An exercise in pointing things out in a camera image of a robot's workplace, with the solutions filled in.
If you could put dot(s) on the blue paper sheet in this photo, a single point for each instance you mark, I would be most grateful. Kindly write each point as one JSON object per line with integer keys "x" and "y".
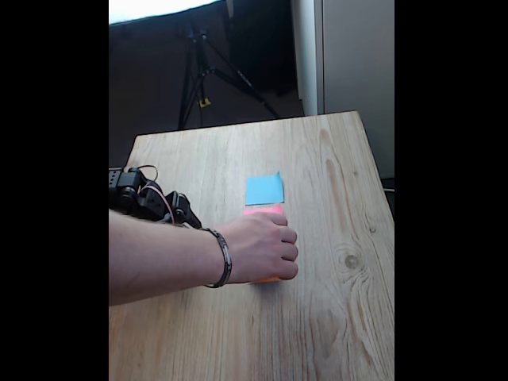
{"x": 264, "y": 190}

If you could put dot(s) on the tall black tripod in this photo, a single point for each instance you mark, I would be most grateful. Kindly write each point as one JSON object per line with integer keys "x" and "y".
{"x": 197, "y": 71}

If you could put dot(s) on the person's hand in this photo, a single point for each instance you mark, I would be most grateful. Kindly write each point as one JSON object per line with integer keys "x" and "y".
{"x": 258, "y": 250}

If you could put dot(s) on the white cabinet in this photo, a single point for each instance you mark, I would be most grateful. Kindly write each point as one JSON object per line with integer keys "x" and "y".
{"x": 357, "y": 59}

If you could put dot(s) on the pink paper sheet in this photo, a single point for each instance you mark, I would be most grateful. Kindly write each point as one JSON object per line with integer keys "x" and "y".
{"x": 270, "y": 209}

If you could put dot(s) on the bright white light panel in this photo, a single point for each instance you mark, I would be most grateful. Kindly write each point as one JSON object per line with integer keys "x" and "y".
{"x": 158, "y": 8}

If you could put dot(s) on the yellow tape under tall tripod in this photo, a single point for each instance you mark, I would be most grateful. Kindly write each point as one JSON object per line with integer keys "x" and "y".
{"x": 204, "y": 103}

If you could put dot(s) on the orange paper sheet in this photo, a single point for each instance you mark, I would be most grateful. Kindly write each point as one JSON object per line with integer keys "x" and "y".
{"x": 266, "y": 280}

